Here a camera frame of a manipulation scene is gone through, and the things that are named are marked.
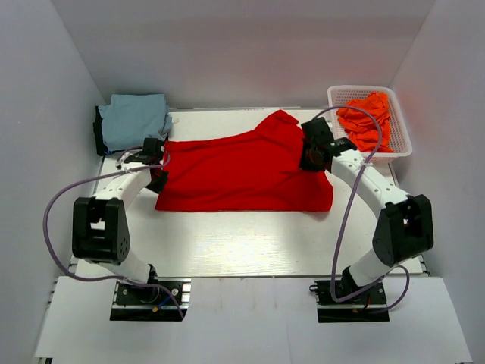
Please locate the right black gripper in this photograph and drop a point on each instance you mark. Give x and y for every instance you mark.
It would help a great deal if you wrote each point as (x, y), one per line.
(304, 164)

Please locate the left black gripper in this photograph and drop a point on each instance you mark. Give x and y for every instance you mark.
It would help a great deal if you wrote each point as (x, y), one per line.
(158, 187)

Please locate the red t shirt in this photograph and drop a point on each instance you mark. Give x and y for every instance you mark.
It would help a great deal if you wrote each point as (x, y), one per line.
(253, 171)

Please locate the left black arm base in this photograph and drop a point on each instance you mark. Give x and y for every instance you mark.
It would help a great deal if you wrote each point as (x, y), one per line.
(137, 304)

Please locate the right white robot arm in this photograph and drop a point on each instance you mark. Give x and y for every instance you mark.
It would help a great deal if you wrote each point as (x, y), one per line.
(404, 227)

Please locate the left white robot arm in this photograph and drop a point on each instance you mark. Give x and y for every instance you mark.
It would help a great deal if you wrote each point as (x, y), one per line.
(100, 232)

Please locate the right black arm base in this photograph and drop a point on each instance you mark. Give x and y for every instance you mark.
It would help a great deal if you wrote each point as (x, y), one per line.
(370, 306)

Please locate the orange t shirt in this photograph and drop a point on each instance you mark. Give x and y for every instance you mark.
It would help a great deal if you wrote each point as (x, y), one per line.
(361, 130)

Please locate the folded light blue t shirt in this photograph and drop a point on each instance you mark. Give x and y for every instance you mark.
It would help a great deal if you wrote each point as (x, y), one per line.
(145, 100)

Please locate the white plastic basket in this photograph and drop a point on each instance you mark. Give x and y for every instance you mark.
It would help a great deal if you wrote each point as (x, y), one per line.
(399, 138)

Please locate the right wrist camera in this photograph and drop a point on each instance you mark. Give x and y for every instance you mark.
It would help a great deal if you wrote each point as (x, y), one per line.
(341, 145)

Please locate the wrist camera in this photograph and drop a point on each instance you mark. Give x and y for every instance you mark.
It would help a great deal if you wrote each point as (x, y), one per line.
(341, 145)
(149, 153)

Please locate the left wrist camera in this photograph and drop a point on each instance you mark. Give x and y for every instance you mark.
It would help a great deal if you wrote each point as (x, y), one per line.
(149, 153)

